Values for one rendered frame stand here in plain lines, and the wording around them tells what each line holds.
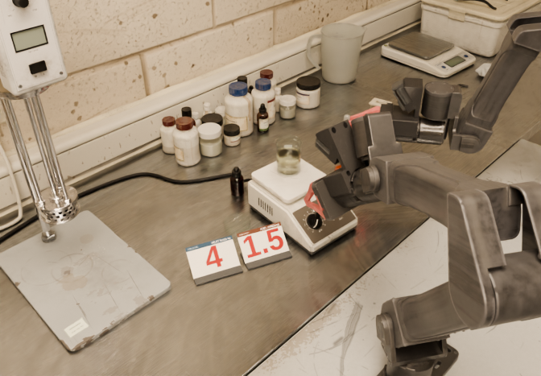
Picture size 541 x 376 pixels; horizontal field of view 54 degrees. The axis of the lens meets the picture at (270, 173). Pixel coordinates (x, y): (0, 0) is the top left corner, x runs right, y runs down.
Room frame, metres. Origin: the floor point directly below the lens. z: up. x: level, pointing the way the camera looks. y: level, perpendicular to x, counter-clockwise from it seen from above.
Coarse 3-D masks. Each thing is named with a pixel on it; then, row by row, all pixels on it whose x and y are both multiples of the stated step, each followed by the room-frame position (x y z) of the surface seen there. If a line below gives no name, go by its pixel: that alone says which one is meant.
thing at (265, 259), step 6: (282, 228) 0.78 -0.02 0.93; (240, 246) 0.73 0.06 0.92; (276, 252) 0.74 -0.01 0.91; (282, 252) 0.74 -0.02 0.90; (288, 252) 0.74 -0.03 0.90; (252, 258) 0.72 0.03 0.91; (258, 258) 0.72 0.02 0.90; (264, 258) 0.72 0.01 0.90; (270, 258) 0.72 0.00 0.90; (276, 258) 0.72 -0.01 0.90; (282, 258) 0.72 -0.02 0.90; (246, 264) 0.71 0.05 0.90; (252, 264) 0.71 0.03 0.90; (258, 264) 0.71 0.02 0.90; (264, 264) 0.71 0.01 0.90
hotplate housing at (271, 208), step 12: (252, 180) 0.88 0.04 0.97; (252, 192) 0.87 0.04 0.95; (264, 192) 0.84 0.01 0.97; (252, 204) 0.87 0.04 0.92; (264, 204) 0.84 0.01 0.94; (276, 204) 0.81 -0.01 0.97; (288, 204) 0.81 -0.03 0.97; (300, 204) 0.81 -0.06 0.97; (264, 216) 0.84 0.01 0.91; (276, 216) 0.81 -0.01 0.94; (288, 216) 0.78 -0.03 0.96; (288, 228) 0.78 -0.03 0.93; (300, 228) 0.76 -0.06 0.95; (348, 228) 0.79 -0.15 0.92; (300, 240) 0.75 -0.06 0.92; (324, 240) 0.75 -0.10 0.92; (312, 252) 0.73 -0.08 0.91
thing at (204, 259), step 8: (200, 248) 0.72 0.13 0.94; (208, 248) 0.72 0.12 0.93; (216, 248) 0.72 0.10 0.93; (224, 248) 0.73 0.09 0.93; (232, 248) 0.73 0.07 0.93; (192, 256) 0.70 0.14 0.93; (200, 256) 0.71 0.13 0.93; (208, 256) 0.71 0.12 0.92; (216, 256) 0.71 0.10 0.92; (224, 256) 0.71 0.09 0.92; (232, 256) 0.72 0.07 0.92; (192, 264) 0.69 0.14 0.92; (200, 264) 0.70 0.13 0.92; (208, 264) 0.70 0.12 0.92; (216, 264) 0.70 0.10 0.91; (224, 264) 0.70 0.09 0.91; (200, 272) 0.68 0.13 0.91
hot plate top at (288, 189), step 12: (264, 168) 0.90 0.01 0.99; (312, 168) 0.90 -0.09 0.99; (264, 180) 0.86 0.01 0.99; (276, 180) 0.86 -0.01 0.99; (288, 180) 0.86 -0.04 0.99; (300, 180) 0.86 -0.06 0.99; (312, 180) 0.86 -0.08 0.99; (276, 192) 0.82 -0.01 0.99; (288, 192) 0.82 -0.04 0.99; (300, 192) 0.82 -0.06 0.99
